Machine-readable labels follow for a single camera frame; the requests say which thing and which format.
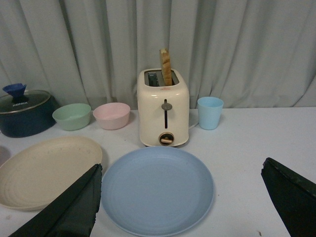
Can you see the cream plate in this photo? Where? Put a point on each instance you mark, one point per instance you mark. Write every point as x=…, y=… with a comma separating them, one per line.
x=33, y=178

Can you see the pink bowl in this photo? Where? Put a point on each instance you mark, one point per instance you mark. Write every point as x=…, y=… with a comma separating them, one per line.
x=112, y=116

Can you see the green bowl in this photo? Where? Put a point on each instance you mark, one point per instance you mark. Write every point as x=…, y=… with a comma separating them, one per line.
x=73, y=116

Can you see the toast slice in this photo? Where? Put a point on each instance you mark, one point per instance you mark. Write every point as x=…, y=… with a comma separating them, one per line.
x=165, y=66

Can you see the cream toaster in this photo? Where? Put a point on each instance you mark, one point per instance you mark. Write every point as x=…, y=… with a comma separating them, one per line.
x=163, y=110

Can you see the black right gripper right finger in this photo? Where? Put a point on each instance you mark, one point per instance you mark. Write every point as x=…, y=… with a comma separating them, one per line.
x=293, y=196

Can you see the dark blue saucepan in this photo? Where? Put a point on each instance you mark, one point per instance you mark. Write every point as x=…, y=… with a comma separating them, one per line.
x=29, y=122

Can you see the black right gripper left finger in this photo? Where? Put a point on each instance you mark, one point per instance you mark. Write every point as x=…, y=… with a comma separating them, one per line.
x=72, y=214

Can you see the blue plate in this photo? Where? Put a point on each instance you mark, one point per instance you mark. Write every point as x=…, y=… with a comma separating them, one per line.
x=157, y=191

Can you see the grey curtain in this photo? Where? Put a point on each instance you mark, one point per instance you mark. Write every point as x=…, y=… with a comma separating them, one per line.
x=249, y=53

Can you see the glass pot lid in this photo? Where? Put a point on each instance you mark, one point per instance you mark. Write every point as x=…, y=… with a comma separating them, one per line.
x=18, y=99

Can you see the light blue cup by toaster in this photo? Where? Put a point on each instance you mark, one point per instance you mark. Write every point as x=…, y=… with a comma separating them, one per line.
x=209, y=112

